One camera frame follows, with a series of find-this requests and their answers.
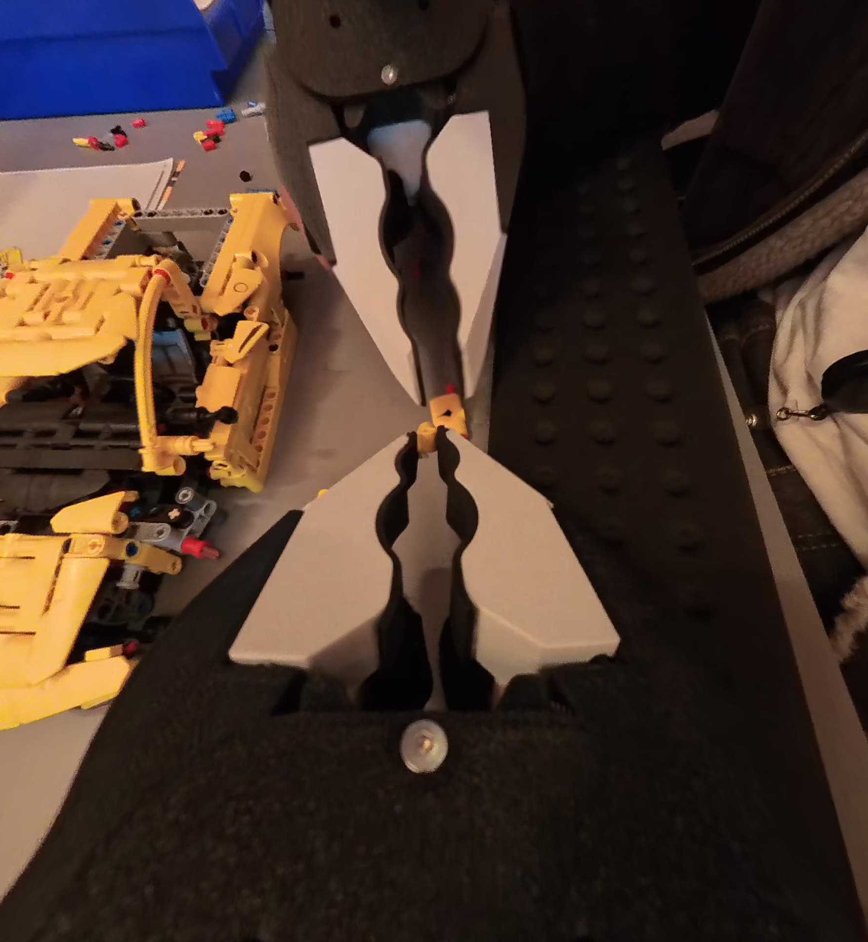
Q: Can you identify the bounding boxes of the grey desk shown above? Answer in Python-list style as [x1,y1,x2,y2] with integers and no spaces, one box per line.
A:
[0,40,868,928]

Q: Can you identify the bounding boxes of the yellow toy brick car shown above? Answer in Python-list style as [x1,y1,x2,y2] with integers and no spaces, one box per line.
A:
[0,193,298,737]

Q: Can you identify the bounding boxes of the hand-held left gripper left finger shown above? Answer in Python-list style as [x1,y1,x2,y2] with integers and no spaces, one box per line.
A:
[228,433,435,711]

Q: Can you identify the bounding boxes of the yellow connector with red axle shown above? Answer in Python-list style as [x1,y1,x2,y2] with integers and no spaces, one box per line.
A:
[428,386,473,440]

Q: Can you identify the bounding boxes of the brown fleece-lined jacket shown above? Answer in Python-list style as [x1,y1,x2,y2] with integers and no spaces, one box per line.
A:
[662,0,868,304]

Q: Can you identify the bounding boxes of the open instruction booklet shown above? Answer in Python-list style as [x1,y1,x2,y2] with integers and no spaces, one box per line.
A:
[0,157,186,266]

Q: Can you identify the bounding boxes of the black dotted mat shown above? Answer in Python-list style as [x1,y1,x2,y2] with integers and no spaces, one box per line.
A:
[487,136,868,942]

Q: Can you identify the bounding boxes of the blue plastic bin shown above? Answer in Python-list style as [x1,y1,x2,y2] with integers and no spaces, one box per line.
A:
[0,0,267,124]

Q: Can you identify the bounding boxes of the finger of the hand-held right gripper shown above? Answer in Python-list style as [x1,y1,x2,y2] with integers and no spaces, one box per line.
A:
[307,134,436,411]
[415,110,510,407]

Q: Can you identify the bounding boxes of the scattered small brick pins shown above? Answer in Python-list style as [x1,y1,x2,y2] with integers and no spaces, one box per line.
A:
[73,102,267,152]

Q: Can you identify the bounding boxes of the white hoodie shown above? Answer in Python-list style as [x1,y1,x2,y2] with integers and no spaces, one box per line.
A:
[758,199,868,582]

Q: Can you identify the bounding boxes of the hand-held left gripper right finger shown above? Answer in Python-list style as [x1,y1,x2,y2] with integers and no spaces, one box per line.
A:
[437,427,621,709]

